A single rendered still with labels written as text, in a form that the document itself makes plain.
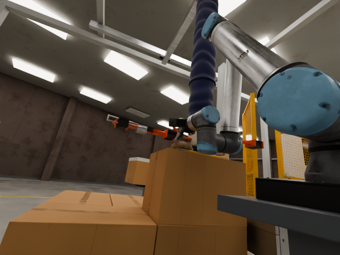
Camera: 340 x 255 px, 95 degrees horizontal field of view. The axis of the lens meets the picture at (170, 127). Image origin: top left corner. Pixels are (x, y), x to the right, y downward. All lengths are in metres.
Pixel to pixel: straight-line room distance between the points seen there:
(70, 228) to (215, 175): 0.79
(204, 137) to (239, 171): 0.56
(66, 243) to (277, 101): 0.90
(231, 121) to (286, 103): 0.40
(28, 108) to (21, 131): 1.03
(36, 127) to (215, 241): 8.54
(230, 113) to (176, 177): 0.46
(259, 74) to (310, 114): 0.20
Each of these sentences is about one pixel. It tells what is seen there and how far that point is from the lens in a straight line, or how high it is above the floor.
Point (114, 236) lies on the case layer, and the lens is 0.90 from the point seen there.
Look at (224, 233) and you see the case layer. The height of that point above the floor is 0.51.
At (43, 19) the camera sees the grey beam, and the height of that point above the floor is 3.11.
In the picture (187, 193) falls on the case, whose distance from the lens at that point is 0.98.
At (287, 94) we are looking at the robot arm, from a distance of 0.45.
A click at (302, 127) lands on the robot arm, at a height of 0.91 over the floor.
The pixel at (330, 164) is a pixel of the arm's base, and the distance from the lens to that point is 0.59.
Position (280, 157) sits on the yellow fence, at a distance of 2.67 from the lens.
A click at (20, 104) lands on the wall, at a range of 9.18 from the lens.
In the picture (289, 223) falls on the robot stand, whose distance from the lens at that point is 0.43.
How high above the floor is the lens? 0.78
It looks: 18 degrees up
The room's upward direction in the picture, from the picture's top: 8 degrees clockwise
